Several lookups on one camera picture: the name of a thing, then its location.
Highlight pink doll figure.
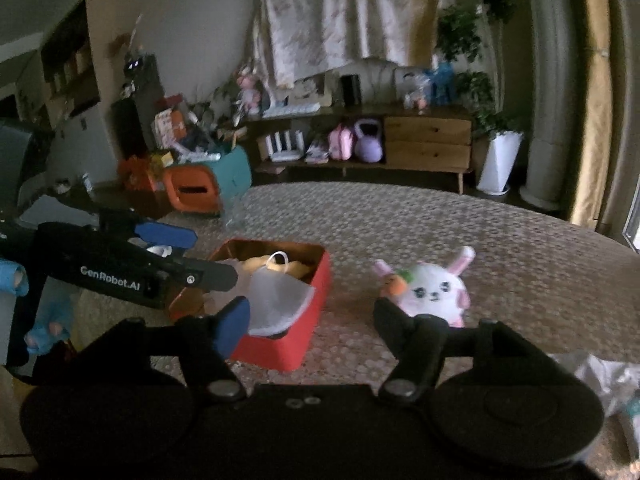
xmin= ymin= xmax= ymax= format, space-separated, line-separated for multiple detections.
xmin=236 ymin=66 xmax=263 ymax=116

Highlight white planter pot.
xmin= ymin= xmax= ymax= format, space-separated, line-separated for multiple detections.
xmin=476 ymin=130 xmax=525 ymax=196

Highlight crumpled white plastic bag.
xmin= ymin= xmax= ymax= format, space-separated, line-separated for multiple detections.
xmin=550 ymin=352 xmax=640 ymax=418

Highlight clear toy package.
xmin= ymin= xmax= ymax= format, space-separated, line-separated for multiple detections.
xmin=395 ymin=67 xmax=432 ymax=110

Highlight yellow curtain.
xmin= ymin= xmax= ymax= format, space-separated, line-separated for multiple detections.
xmin=569 ymin=0 xmax=618 ymax=231

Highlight floral white cloth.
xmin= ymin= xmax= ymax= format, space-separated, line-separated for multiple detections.
xmin=250 ymin=0 xmax=443 ymax=88

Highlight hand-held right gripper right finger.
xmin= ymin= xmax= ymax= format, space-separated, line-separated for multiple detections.
xmin=372 ymin=299 xmax=572 ymax=406

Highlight green potted plant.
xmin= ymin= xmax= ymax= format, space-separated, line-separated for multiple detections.
xmin=435 ymin=0 xmax=526 ymax=136

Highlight orange and teal storage stool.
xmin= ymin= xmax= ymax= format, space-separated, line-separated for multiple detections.
xmin=162 ymin=145 xmax=253 ymax=218

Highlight person's left hand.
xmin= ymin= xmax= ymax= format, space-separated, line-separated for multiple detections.
xmin=0 ymin=258 xmax=77 ymax=356

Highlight white router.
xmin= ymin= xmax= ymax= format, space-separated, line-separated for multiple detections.
xmin=264 ymin=130 xmax=307 ymax=163

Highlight wooden tv cabinet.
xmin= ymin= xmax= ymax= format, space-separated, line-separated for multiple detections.
xmin=232 ymin=102 xmax=476 ymax=195

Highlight yellow rubber duck toy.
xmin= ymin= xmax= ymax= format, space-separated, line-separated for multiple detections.
xmin=239 ymin=255 xmax=321 ymax=281

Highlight dark wall shelf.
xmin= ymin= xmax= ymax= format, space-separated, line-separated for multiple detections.
xmin=40 ymin=0 xmax=98 ymax=116

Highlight white bunny plush toy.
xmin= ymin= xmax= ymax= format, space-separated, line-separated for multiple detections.
xmin=371 ymin=246 xmax=477 ymax=328

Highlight red tin box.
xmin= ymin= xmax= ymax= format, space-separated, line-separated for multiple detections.
xmin=167 ymin=239 xmax=333 ymax=373

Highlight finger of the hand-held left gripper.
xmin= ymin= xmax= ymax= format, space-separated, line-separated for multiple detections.
xmin=97 ymin=209 xmax=199 ymax=252
xmin=145 ymin=251 xmax=239 ymax=292

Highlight pink backpack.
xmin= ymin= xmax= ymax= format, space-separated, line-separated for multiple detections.
xmin=327 ymin=124 xmax=356 ymax=162

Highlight purple kettlebell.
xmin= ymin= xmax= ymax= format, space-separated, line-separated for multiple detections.
xmin=353 ymin=119 xmax=385 ymax=163

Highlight blue toy figure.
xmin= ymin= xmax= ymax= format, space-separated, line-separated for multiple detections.
xmin=429 ymin=62 xmax=457 ymax=103

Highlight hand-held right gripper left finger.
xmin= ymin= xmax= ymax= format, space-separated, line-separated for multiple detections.
xmin=99 ymin=296 xmax=252 ymax=405

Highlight photo frame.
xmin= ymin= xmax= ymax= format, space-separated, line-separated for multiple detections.
xmin=292 ymin=76 xmax=333 ymax=107

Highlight grey tower air conditioner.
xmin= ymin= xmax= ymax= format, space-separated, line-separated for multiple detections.
xmin=517 ymin=0 xmax=588 ymax=211

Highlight orange snack boxes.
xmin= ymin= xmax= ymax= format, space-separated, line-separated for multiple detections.
xmin=152 ymin=107 xmax=188 ymax=151

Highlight white translucent plastic bag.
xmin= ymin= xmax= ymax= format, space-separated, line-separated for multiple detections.
xmin=212 ymin=251 xmax=317 ymax=337

